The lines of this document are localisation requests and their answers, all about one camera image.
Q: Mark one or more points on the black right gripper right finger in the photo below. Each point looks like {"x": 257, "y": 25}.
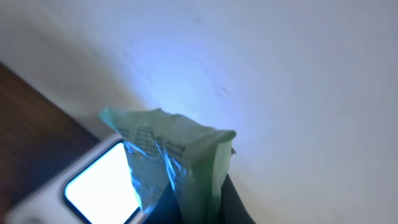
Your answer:
{"x": 232, "y": 209}

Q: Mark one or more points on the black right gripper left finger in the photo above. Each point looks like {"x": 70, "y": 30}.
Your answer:
{"x": 166, "y": 211}

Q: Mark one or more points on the teal wipes packet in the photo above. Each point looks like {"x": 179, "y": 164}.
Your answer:
{"x": 170, "y": 150}

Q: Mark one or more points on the white barcode scanner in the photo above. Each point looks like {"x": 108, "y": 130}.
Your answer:
{"x": 94, "y": 189}

